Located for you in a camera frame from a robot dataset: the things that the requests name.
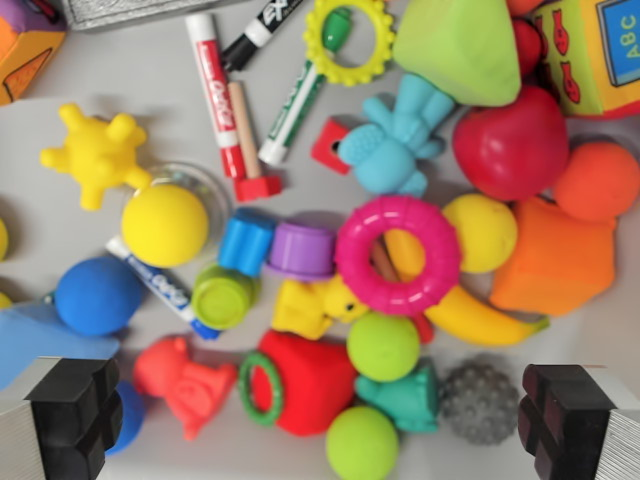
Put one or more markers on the yellow knobby rubber toy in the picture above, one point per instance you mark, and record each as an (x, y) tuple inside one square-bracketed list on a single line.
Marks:
[(97, 155)]

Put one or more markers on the orange foam ball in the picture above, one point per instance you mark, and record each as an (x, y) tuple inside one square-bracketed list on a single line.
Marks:
[(597, 182)]

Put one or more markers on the green foam ball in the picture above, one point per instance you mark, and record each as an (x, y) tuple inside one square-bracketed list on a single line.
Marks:
[(362, 445), (382, 347)]

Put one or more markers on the small red ball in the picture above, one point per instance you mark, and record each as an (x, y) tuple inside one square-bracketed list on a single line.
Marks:
[(527, 47)]

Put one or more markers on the green dry erase marker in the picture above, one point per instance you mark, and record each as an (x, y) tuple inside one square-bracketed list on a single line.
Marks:
[(290, 117)]

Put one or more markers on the red toy apple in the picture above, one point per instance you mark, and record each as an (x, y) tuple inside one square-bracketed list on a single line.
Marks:
[(510, 150)]

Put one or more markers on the red dry erase marker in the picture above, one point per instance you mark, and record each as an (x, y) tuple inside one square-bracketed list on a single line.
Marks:
[(215, 90)]

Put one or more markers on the red rubber figure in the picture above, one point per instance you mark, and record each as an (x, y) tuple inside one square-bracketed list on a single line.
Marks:
[(185, 387)]

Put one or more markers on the blue dry erase marker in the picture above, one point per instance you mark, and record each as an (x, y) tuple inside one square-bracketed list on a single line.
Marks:
[(165, 290)]

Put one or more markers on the orange round toy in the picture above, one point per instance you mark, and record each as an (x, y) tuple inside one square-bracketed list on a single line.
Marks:
[(525, 6)]

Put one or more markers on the gray felt eraser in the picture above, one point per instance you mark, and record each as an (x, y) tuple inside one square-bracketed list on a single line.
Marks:
[(150, 12)]

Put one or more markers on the gray bumpy ball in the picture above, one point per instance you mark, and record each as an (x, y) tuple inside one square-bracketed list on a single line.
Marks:
[(477, 400)]

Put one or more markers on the green rubber pear shape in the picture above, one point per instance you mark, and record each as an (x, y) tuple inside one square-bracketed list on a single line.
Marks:
[(455, 50)]

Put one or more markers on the yellow rubber figure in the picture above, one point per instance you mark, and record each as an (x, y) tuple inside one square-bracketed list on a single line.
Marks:
[(310, 305)]

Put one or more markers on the yellow foam ball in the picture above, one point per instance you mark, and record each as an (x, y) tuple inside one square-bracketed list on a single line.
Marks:
[(165, 225), (4, 300), (3, 240), (485, 235)]

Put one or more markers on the black dry erase marker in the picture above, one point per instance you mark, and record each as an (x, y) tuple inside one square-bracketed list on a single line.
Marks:
[(260, 27)]

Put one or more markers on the blue soft block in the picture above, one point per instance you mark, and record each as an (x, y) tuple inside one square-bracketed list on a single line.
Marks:
[(40, 340)]

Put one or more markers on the red wooden cube bead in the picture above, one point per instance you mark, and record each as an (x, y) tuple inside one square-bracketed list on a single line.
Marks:
[(324, 140)]

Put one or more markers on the orange soft block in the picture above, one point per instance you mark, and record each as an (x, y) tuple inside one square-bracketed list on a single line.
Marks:
[(555, 260)]

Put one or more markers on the blue round toy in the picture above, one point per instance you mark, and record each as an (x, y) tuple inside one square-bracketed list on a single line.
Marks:
[(131, 417)]

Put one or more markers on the red soft block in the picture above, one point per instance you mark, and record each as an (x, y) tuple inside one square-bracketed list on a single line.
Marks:
[(312, 390)]

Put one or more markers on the fabric cube with ABC print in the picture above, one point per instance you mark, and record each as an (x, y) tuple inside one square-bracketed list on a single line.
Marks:
[(595, 55)]

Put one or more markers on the blue plastic cup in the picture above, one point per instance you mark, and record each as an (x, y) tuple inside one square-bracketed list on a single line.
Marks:
[(245, 242)]

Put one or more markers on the blue foam ball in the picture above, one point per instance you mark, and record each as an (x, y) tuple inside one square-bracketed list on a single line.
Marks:
[(95, 297)]

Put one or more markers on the teal rubber figure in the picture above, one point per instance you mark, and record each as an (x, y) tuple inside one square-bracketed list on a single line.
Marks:
[(405, 400)]

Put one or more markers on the light blue rubber figure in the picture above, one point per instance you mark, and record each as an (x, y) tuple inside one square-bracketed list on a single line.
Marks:
[(395, 145)]

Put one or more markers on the black silver gripper right finger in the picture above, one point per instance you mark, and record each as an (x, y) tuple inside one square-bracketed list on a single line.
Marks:
[(570, 415)]

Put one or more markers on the black silver gripper left finger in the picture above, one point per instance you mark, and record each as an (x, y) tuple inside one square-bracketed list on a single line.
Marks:
[(65, 415)]

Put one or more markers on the purple plastic cup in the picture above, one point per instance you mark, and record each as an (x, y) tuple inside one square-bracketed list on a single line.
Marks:
[(302, 247)]

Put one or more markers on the yellow toy banana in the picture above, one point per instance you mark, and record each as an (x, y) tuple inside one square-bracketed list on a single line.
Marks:
[(470, 320)]

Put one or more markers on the orange fabric cube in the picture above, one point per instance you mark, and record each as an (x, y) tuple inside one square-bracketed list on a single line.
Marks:
[(25, 45)]

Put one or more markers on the green plastic cup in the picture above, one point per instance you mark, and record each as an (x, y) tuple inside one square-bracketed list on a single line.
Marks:
[(222, 297)]

